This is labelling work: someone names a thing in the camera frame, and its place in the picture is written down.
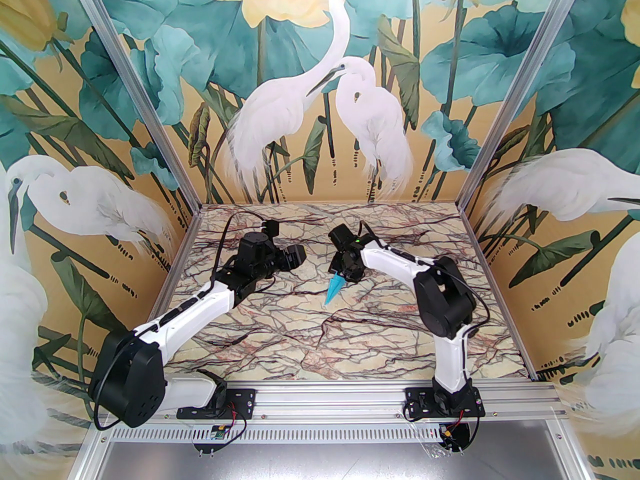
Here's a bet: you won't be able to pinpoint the blue paper sheet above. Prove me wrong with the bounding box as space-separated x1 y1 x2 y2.
323 273 347 307

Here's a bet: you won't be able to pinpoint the slotted metal strip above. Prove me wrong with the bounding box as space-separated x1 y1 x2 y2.
100 422 568 445

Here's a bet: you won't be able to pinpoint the grey metal panel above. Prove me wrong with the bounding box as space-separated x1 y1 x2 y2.
72 440 593 480

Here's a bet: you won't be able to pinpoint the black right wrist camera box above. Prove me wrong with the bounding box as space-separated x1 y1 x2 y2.
328 224 355 253

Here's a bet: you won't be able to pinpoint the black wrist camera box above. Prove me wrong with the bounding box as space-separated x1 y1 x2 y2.
328 224 355 253
283 244 307 272

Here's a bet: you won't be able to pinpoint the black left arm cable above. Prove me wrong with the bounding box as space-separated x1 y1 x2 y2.
210 209 266 289

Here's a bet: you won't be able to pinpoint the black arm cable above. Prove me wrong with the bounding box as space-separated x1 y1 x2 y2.
357 221 438 270
210 209 266 289

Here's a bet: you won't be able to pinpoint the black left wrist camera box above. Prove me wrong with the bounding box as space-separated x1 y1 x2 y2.
283 244 307 272

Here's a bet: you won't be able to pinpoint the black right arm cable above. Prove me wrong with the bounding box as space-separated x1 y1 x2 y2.
357 221 438 270

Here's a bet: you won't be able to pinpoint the aluminium mounting rail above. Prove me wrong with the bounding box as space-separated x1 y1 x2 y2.
102 380 560 423

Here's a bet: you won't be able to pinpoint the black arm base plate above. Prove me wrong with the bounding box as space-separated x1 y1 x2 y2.
179 387 257 422
404 386 487 420

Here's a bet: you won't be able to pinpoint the red black power wires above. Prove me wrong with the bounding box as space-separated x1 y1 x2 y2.
440 408 483 449
222 402 247 439

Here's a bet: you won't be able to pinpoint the aluminium frame post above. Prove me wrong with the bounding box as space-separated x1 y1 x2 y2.
66 0 202 210
461 0 595 214

